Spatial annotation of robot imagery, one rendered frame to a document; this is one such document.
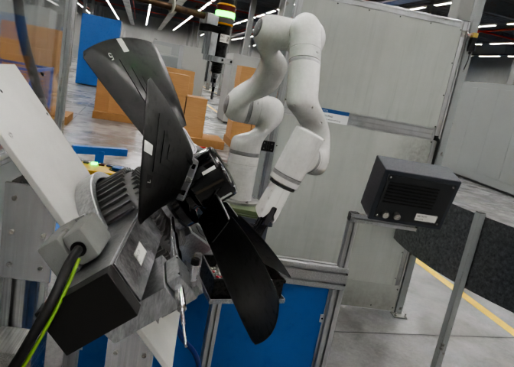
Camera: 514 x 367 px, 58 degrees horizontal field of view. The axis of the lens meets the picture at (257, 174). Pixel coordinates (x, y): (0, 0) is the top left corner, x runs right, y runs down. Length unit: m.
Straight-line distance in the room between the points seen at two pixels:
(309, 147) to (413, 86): 1.99
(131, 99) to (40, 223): 0.31
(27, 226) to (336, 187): 2.33
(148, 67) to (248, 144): 0.78
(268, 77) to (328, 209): 1.65
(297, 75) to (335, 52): 1.70
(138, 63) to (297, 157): 0.46
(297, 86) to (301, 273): 0.65
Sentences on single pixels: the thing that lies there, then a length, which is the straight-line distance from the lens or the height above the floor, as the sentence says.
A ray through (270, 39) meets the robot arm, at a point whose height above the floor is 1.55.
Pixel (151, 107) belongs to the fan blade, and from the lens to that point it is 0.74.
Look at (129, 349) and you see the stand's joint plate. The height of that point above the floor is 0.82.
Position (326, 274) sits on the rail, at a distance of 1.63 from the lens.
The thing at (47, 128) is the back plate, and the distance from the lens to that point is 1.10.
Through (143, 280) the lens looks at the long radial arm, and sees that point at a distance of 0.76.
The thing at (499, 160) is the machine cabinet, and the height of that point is 0.65.
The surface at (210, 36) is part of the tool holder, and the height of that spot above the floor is 1.50.
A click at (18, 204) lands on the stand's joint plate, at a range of 1.02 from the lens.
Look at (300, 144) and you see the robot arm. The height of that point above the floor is 1.28.
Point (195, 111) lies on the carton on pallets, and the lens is 8.69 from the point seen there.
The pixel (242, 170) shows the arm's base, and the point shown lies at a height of 1.08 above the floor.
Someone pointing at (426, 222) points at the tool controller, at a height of 1.07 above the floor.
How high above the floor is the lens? 1.43
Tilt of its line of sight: 12 degrees down
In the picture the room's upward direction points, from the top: 11 degrees clockwise
